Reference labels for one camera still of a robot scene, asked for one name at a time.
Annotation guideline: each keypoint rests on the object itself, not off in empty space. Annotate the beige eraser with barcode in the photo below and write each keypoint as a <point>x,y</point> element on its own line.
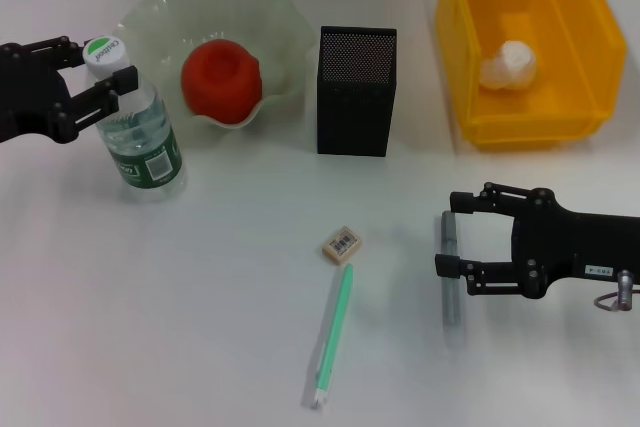
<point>341,246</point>

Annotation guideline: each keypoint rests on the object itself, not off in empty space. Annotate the red-orange knitted orange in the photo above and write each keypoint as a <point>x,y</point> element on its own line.
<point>220,82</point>

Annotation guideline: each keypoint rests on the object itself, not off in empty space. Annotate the grey pen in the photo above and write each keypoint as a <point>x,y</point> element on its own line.
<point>450,237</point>

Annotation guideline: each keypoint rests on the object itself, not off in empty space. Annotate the yellow plastic bin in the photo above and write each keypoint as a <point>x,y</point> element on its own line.
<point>565,107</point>

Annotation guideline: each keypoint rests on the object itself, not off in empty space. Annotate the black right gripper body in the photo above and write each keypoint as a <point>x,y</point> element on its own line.
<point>575,247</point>

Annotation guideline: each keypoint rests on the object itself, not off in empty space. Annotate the pale green glass fruit plate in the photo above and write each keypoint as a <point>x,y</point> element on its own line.
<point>220,7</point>

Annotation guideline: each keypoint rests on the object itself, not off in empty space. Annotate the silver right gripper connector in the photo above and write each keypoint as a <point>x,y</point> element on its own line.
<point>625,289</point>

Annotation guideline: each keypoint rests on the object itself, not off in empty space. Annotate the white paper ball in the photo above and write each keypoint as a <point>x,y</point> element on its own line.
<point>510,67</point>

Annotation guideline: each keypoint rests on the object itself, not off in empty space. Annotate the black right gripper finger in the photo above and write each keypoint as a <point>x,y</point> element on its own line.
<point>447,266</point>
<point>462,202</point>

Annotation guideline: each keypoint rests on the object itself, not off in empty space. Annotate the clear bottle with green label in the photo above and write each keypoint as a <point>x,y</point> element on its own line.
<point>145,147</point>

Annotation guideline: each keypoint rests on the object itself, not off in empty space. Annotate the green and clear pen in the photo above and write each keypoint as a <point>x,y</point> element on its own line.
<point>335,322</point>

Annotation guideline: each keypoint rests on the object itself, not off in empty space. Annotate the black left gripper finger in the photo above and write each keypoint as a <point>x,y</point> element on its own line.
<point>55,49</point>
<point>125,79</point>

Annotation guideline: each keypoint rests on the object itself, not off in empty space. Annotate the black mesh pen holder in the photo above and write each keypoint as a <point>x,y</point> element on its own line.
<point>355,97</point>

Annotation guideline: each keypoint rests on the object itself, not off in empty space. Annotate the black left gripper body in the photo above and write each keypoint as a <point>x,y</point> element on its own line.
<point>30,92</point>

